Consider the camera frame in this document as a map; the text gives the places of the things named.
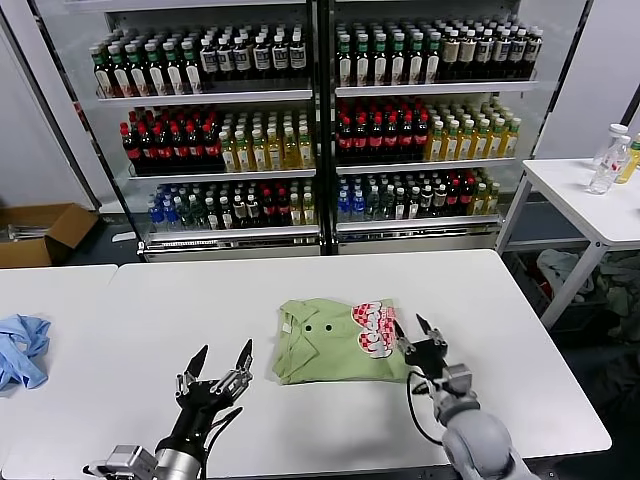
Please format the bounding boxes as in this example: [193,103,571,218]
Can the crumpled light blue cloth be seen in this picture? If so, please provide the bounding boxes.
[0,313,52,392]

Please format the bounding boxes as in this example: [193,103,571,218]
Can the yellow juice bottle green label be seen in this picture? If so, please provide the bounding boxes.
[456,120,474,161]
[218,132,236,174]
[500,117,521,159]
[440,121,459,162]
[265,129,283,172]
[281,128,299,172]
[233,131,251,173]
[486,118,505,160]
[471,119,490,161]
[249,130,267,173]
[423,122,444,162]
[296,127,314,171]

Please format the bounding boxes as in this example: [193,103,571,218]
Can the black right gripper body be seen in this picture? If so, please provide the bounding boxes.
[403,338,452,385]

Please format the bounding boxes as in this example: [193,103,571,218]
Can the white grey cloth pile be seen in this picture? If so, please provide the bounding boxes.
[535,249,595,305]

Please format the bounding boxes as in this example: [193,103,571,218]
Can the white side table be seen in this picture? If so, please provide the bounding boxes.
[493,157,640,331]

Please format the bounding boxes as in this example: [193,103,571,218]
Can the open glass cabinet door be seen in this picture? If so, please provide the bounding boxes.
[0,0,147,254]
[495,0,596,241]

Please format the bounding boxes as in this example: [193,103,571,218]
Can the white cabinet shelf board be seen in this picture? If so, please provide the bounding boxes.
[126,168,317,182]
[333,80,539,99]
[334,157,517,177]
[95,89,314,105]
[334,214,501,234]
[143,224,320,241]

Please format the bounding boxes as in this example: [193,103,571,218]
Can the clear bottle red label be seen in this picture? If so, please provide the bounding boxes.
[585,135,630,196]

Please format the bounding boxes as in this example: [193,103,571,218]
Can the grey green clothes pile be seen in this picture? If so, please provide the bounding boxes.
[597,252,640,344]

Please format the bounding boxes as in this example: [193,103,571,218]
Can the clear bottle white cap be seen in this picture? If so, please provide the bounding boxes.
[591,124,629,171]

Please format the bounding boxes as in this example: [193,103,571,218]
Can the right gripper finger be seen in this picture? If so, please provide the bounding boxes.
[393,322,417,357]
[415,312,448,350]

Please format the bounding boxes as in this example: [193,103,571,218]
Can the beige-label dark drink bottle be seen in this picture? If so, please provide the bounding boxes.
[457,29,476,80]
[439,30,459,81]

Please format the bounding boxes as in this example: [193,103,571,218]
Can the yellow drink bottle green label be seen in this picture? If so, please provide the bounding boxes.
[613,132,640,186]

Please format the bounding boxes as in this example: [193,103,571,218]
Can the open cardboard box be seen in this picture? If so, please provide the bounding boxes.
[0,203,100,269]

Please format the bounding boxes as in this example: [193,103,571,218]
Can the white beverage display cabinet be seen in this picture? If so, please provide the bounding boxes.
[318,0,556,256]
[94,0,322,264]

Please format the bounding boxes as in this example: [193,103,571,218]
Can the black plastic crate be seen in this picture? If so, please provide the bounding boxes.
[501,249,611,335]

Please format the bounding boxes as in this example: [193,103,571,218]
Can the silver metal rods bundle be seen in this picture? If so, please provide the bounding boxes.
[6,223,50,245]

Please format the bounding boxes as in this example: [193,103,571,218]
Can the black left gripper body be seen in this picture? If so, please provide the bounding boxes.
[171,379,247,447]

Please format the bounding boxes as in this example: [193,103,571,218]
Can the light green polo shirt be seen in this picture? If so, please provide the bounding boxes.
[271,297,409,386]

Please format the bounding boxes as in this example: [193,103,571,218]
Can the blue-label dark drink bottle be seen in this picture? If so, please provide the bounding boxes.
[474,29,493,80]
[524,28,544,79]
[491,29,510,80]
[508,28,527,79]

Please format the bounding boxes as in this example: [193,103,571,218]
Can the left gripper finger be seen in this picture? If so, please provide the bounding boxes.
[173,343,210,397]
[211,338,256,397]

